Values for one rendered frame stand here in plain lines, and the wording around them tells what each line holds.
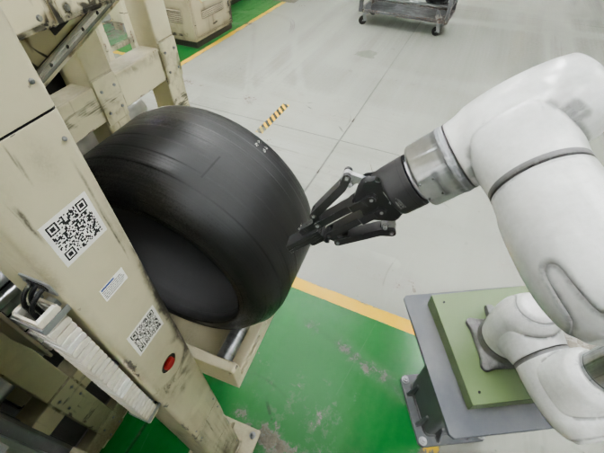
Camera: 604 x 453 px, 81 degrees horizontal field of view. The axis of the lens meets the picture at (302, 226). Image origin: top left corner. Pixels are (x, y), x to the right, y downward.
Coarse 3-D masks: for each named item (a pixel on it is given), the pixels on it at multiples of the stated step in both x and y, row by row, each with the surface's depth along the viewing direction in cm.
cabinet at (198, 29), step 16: (176, 0) 441; (192, 0) 441; (208, 0) 465; (224, 0) 493; (176, 16) 456; (192, 16) 450; (208, 16) 474; (224, 16) 504; (176, 32) 473; (192, 32) 463; (208, 32) 485; (224, 32) 518
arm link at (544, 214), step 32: (576, 160) 33; (512, 192) 35; (544, 192) 32; (576, 192) 31; (512, 224) 34; (544, 224) 32; (576, 224) 30; (512, 256) 36; (544, 256) 31; (576, 256) 30; (544, 288) 32; (576, 288) 30; (576, 320) 30
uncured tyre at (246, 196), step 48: (144, 144) 68; (192, 144) 69; (240, 144) 74; (144, 192) 64; (192, 192) 64; (240, 192) 68; (288, 192) 78; (144, 240) 109; (192, 240) 67; (240, 240) 67; (288, 240) 77; (192, 288) 111; (240, 288) 74; (288, 288) 82
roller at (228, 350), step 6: (234, 330) 100; (240, 330) 100; (246, 330) 102; (228, 336) 99; (234, 336) 99; (240, 336) 100; (228, 342) 98; (234, 342) 98; (240, 342) 100; (222, 348) 97; (228, 348) 97; (234, 348) 97; (222, 354) 95; (228, 354) 96; (234, 354) 97
